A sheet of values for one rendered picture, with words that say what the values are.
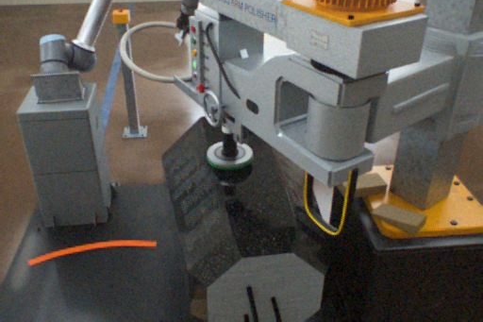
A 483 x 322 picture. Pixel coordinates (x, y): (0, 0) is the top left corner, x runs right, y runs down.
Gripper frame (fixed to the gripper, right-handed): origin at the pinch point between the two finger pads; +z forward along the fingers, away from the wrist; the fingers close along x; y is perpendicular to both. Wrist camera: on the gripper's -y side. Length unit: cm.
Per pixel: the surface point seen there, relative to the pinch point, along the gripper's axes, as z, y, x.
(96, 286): 93, -28, 112
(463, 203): -21, -165, 30
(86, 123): 45, 28, 55
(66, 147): 62, 34, 67
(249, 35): -62, -53, 50
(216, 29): -65, -44, 61
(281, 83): -72, -79, 78
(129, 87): 112, 69, -42
